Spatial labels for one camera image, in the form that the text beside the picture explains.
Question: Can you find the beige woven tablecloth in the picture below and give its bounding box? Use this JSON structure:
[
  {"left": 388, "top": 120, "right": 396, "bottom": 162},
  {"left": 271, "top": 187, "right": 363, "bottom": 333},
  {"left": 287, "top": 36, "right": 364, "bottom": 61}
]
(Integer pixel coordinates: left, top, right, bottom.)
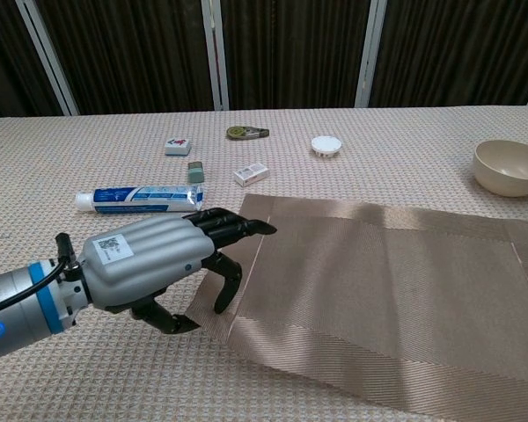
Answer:
[{"left": 0, "top": 104, "right": 528, "bottom": 422}]

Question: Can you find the blue and white toothpaste tube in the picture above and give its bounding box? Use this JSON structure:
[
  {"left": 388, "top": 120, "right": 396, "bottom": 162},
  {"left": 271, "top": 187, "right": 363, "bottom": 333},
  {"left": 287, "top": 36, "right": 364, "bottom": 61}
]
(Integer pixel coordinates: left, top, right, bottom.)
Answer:
[{"left": 74, "top": 184, "right": 207, "bottom": 215}]

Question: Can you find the brown woven placemat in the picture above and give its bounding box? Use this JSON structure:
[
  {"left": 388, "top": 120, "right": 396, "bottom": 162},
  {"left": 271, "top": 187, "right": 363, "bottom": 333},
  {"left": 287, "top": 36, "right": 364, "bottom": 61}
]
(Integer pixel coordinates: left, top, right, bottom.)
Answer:
[{"left": 185, "top": 193, "right": 528, "bottom": 412}]

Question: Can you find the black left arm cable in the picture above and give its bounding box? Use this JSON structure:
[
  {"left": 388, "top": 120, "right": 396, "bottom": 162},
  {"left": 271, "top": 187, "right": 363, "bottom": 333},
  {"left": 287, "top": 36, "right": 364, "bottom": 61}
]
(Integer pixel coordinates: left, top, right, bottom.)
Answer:
[{"left": 0, "top": 232, "right": 78, "bottom": 317}]

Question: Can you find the left silver and black robot hand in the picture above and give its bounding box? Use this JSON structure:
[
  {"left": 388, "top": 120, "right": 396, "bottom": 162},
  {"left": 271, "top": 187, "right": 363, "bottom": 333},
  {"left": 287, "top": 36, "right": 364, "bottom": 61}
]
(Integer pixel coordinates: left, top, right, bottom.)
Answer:
[{"left": 79, "top": 207, "right": 277, "bottom": 335}]

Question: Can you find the olive correction tape dispenser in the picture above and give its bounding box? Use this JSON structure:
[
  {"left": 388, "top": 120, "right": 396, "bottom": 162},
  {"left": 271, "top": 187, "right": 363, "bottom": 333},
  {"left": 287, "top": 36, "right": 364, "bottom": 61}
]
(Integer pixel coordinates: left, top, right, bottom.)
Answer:
[{"left": 226, "top": 125, "right": 270, "bottom": 142}]

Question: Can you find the light brown bowl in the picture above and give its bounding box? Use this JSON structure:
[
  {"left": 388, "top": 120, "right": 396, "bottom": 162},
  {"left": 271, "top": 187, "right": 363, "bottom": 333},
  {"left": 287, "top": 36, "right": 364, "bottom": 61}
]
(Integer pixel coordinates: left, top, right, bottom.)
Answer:
[{"left": 473, "top": 139, "right": 528, "bottom": 198}]

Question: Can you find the dark fabric screen panel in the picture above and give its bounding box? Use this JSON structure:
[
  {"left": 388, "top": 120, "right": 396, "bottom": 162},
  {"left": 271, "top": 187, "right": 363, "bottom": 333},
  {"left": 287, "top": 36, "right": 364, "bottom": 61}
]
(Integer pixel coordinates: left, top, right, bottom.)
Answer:
[
  {"left": 221, "top": 0, "right": 371, "bottom": 111},
  {"left": 370, "top": 0, "right": 528, "bottom": 108},
  {"left": 35, "top": 0, "right": 216, "bottom": 116},
  {"left": 0, "top": 0, "right": 65, "bottom": 123}
]

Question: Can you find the small white cardboard box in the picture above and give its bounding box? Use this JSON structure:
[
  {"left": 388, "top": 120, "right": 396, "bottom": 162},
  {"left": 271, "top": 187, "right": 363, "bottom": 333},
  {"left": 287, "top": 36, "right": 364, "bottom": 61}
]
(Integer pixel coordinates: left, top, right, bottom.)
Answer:
[{"left": 233, "top": 161, "right": 270, "bottom": 187}]

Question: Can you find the white mahjong tile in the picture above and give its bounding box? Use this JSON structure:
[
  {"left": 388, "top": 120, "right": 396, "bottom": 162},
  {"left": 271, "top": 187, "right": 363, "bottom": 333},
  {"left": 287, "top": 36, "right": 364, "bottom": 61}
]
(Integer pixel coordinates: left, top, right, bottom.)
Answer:
[{"left": 164, "top": 136, "right": 192, "bottom": 156}]

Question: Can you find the white round cap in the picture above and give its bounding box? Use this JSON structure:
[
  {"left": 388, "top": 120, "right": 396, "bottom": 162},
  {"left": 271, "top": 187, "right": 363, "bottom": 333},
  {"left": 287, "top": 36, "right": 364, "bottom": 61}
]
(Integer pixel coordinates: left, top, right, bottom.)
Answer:
[{"left": 310, "top": 135, "right": 343, "bottom": 160}]

